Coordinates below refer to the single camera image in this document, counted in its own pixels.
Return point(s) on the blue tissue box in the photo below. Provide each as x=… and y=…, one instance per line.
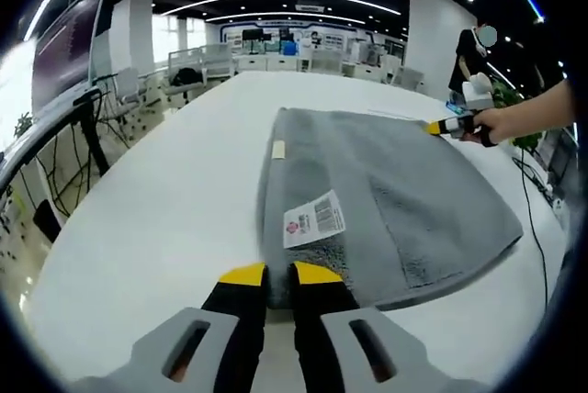
x=454, y=107

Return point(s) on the large monitor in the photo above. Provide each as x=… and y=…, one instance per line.
x=69, y=44

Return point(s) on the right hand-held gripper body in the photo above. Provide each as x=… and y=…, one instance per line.
x=478, y=94

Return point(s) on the black backpack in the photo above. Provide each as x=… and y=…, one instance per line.
x=184, y=77

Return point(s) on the green potted plant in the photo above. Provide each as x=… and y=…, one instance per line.
x=503, y=92

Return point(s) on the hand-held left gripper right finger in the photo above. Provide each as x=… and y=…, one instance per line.
x=340, y=347

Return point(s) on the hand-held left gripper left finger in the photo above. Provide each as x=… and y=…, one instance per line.
x=193, y=347

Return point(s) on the person's right hand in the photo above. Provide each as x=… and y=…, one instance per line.
x=498, y=124

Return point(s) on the grey towel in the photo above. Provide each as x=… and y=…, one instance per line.
x=390, y=191

